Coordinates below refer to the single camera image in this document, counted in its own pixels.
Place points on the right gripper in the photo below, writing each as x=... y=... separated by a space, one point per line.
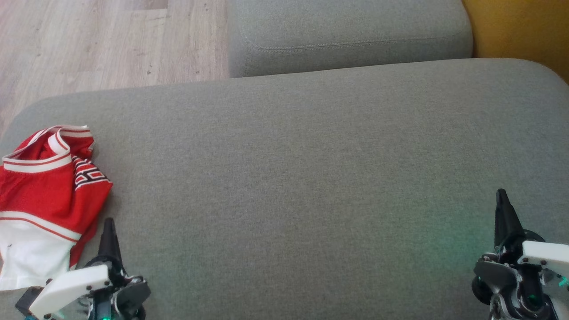
x=502 y=275

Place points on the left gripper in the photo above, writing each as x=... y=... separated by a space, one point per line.
x=124 y=298

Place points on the red white basketball garment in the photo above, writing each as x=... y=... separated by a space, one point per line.
x=40 y=191

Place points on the large grey sofa chaise cushion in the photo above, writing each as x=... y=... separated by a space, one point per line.
x=289 y=178

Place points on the grey sofa seat cushion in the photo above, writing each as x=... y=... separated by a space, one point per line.
x=346 y=26

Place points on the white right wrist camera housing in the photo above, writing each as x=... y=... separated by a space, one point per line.
x=546 y=253

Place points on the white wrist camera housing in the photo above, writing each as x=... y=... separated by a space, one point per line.
x=546 y=253
x=66 y=289

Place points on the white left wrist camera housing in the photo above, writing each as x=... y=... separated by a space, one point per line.
x=66 y=289

